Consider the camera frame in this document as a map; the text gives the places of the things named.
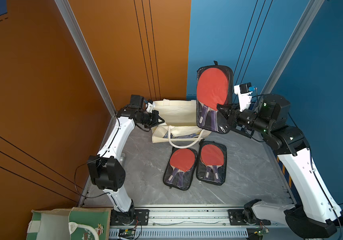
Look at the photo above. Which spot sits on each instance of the right green circuit board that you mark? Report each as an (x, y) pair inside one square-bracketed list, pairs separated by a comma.
[(260, 233)]

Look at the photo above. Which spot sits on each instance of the ping pong paddle case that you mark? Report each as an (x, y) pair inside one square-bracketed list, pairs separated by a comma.
[(214, 90), (212, 163), (180, 168)]

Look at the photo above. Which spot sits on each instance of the green white christmas bag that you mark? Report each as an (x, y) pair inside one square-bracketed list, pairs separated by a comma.
[(70, 224)]

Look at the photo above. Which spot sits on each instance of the green circuit board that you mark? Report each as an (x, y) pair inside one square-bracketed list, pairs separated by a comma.
[(126, 234), (260, 233)]

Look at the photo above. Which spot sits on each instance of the cream canvas tote bag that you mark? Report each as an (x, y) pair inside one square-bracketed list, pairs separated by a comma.
[(180, 128)]

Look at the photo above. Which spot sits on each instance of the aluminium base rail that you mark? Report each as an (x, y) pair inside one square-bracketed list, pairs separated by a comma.
[(198, 222)]

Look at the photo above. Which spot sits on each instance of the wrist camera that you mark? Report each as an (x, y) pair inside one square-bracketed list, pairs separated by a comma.
[(141, 104), (244, 91)]

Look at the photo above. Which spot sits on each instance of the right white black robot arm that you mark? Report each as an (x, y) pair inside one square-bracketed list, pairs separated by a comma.
[(316, 215)]

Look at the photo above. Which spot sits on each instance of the left green circuit board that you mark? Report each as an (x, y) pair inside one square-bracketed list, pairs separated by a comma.
[(126, 234)]

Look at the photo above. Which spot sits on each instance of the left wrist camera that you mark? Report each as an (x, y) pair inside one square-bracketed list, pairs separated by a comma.
[(141, 104)]

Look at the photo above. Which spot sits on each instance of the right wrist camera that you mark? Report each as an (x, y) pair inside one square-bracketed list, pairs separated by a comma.
[(244, 91)]

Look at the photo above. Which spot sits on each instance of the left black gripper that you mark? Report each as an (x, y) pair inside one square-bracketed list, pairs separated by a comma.
[(155, 122)]

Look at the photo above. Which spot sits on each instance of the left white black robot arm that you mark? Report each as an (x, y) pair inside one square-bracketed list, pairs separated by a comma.
[(105, 169)]

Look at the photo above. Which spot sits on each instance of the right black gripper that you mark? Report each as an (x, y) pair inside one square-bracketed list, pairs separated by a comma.
[(234, 114)]

